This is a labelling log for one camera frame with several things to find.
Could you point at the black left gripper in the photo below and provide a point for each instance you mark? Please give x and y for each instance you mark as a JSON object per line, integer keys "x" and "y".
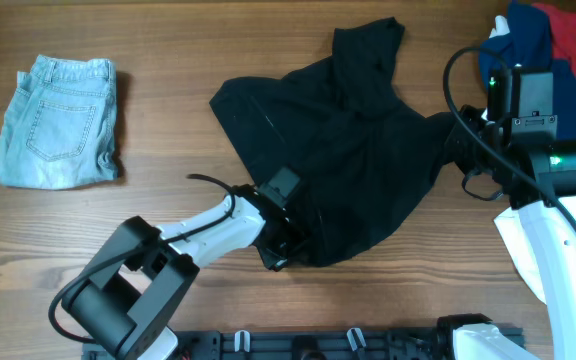
{"x": 301, "y": 232}

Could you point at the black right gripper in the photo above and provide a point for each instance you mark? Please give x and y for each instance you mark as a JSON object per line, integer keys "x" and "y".
{"x": 455, "y": 141}

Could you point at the black t-shirt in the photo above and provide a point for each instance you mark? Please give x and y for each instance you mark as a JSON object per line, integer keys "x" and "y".
{"x": 364, "y": 158}

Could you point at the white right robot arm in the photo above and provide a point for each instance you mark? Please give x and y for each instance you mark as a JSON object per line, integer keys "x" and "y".
{"x": 538, "y": 174}

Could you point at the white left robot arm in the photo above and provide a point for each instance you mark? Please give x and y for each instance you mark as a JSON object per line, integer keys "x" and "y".
{"x": 126, "y": 295}

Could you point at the white garment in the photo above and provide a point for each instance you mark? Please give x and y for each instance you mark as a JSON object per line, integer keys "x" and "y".
{"x": 534, "y": 42}

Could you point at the navy blue garment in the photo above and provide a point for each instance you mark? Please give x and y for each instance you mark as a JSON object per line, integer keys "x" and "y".
{"x": 564, "y": 96}

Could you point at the folded light blue jeans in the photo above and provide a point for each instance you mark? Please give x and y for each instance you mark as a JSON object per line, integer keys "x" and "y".
{"x": 58, "y": 130}

